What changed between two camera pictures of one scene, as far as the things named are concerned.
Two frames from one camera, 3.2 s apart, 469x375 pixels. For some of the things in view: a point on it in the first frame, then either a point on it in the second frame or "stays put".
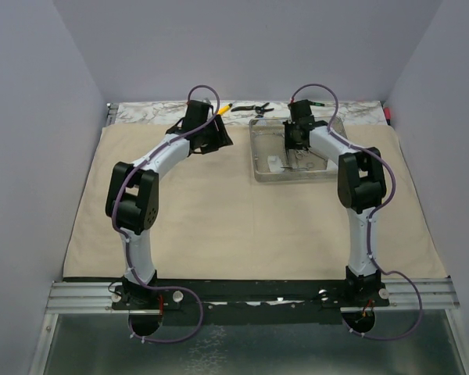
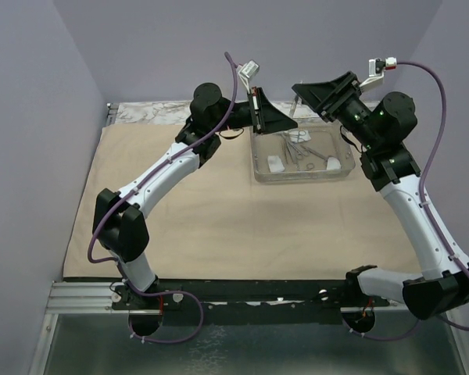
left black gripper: x=220 y=137 → x=268 y=117
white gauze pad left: x=275 y=164 stays put
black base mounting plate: x=306 y=302 stays put
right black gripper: x=288 y=144 → x=332 y=95
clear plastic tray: x=270 y=162 stays put
